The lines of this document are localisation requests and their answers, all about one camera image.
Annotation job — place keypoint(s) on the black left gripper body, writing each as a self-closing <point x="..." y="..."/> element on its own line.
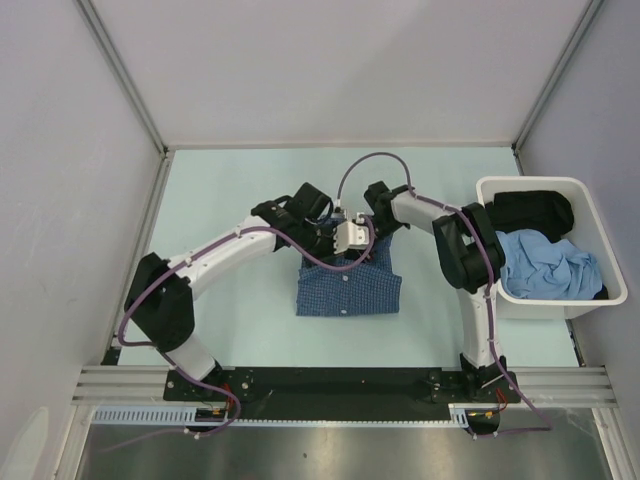
<point x="318" y="241"/>

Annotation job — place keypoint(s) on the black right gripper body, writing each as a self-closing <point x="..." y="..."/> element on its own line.
<point x="384" y="230"/>

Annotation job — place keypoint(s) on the blue plaid long sleeve shirt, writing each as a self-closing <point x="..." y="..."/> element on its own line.
<point x="371" y="288"/>

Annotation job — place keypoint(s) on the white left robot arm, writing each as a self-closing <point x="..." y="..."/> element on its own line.
<point x="160" y="301"/>

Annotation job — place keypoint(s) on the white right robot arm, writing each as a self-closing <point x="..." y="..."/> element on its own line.
<point x="470" y="257"/>

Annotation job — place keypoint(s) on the light blue garment in bin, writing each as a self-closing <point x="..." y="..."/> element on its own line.
<point x="536" y="269"/>

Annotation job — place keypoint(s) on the black garment in bin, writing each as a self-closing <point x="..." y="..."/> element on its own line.
<point x="548" y="212"/>

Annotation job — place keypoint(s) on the white plastic bin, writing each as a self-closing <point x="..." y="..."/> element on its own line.
<point x="588" y="235"/>

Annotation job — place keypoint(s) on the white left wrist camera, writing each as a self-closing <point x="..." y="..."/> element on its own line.
<point x="351" y="235"/>

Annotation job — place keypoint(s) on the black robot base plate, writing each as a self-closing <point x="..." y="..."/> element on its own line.
<point x="341" y="394"/>

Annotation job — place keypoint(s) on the white slotted cable duct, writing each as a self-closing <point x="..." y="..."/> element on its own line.
<point x="139" y="415"/>

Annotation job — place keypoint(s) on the aluminium front rail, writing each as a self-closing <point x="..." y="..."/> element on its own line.
<point x="545" y="387"/>

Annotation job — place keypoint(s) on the right aluminium corner post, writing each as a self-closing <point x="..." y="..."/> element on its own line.
<point x="569" y="50"/>

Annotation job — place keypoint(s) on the aluminium corner post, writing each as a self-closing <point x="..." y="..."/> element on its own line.
<point x="108" y="49"/>
<point x="569" y="50"/>

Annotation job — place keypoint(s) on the left aluminium corner post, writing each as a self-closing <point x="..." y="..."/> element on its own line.
<point x="108" y="49"/>

